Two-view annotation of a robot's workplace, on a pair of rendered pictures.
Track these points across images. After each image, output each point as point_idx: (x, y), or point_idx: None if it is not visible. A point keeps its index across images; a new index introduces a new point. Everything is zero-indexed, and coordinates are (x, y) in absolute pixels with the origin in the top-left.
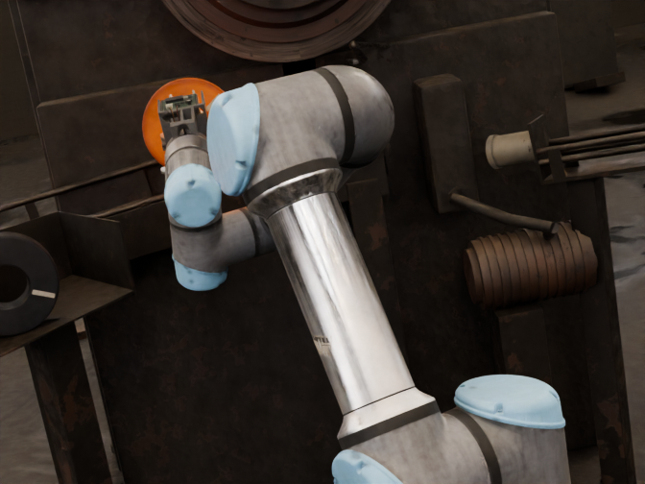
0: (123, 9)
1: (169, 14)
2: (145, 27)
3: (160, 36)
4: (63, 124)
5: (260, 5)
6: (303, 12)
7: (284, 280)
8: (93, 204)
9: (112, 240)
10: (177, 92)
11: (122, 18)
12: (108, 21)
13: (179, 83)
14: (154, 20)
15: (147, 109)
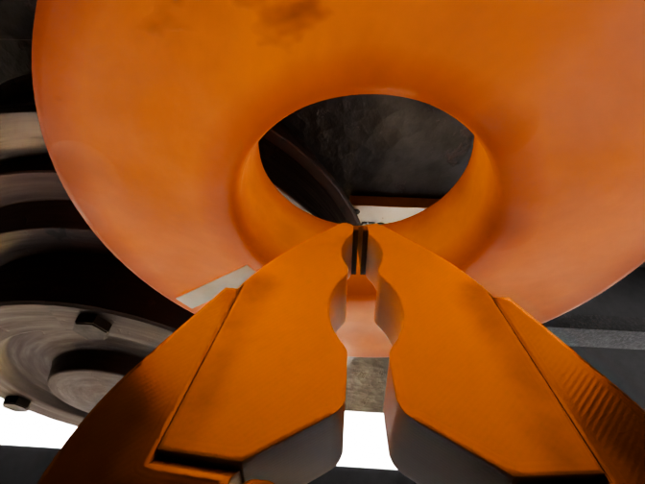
0: (425, 163)
1: (357, 141)
2: (402, 132)
3: (382, 111)
4: None
5: (130, 320)
6: (49, 240)
7: None
8: None
9: None
10: (378, 339)
11: (433, 151)
12: (456, 151)
13: (354, 355)
14: (385, 138)
15: (546, 320)
